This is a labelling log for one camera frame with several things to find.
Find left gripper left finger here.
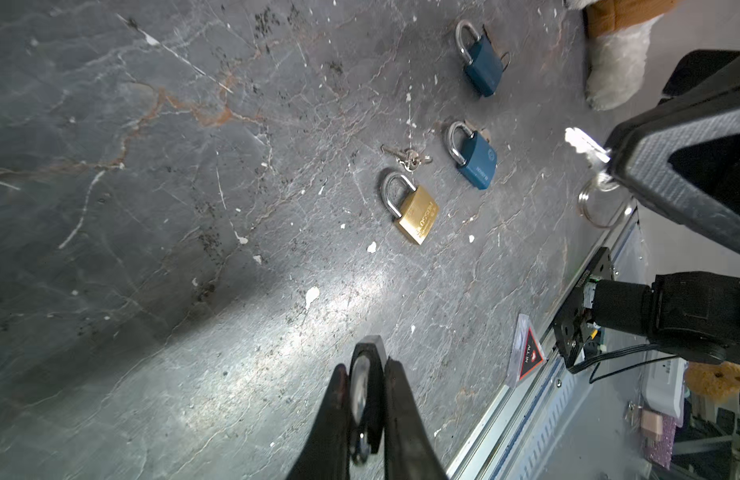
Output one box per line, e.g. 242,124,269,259
287,364,351,480

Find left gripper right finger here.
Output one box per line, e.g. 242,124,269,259
384,358,447,480

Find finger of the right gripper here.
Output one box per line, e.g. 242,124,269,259
605,50,740,254

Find silver key with ring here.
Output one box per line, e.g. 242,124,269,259
565,127,633,230

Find blue padlock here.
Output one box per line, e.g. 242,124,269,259
445,121,498,190
454,19,510,97

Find brass yellow padlock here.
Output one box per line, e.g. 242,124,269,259
380,171,439,245

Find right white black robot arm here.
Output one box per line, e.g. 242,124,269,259
591,50,740,364

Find loose small key bunch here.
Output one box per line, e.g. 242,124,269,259
381,144,433,172

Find white teddy bear brown hoodie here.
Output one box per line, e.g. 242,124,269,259
565,0,679,111

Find red black triangle sign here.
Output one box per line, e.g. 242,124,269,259
505,313,546,388

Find brown teddy bear background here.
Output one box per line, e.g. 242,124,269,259
685,362,740,403

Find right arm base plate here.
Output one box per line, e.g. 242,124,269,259
552,247,613,369

